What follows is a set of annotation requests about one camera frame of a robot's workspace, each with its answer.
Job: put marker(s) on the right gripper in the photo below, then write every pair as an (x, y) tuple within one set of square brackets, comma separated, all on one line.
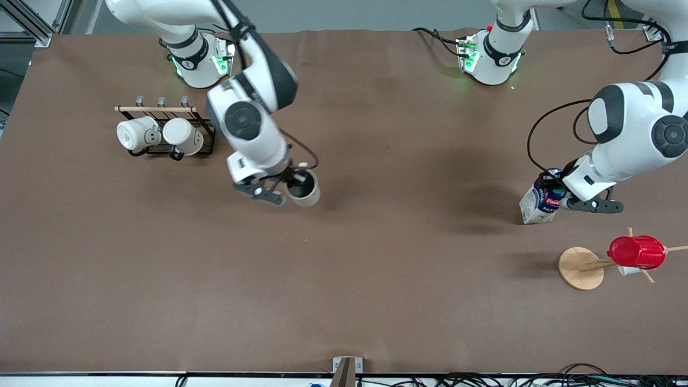
[(295, 180)]

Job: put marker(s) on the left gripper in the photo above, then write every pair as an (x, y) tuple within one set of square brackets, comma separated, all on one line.
[(552, 180)]

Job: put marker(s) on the grey ceramic mug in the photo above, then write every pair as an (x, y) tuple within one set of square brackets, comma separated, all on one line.
[(306, 196)]

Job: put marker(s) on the blue white milk carton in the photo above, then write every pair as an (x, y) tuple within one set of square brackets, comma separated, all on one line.
[(537, 209)]

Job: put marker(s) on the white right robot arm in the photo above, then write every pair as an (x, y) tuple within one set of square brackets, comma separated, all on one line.
[(252, 118)]

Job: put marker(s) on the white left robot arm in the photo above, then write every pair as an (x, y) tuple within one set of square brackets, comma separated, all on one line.
[(634, 134)]

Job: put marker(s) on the red plastic cup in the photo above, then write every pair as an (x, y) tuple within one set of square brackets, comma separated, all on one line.
[(637, 252)]

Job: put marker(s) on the small white cup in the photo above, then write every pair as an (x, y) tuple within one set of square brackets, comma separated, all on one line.
[(626, 271)]

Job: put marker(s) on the wooden mug tree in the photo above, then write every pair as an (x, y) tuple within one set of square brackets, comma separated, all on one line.
[(578, 269)]

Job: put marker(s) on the brown paper table cover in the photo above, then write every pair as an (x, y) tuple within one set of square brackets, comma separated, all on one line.
[(344, 269)]

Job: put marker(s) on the aluminium frame profile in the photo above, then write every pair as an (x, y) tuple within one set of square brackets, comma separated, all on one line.
[(653, 32), (32, 27)]

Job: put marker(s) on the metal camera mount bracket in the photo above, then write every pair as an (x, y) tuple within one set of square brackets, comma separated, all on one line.
[(344, 371)]

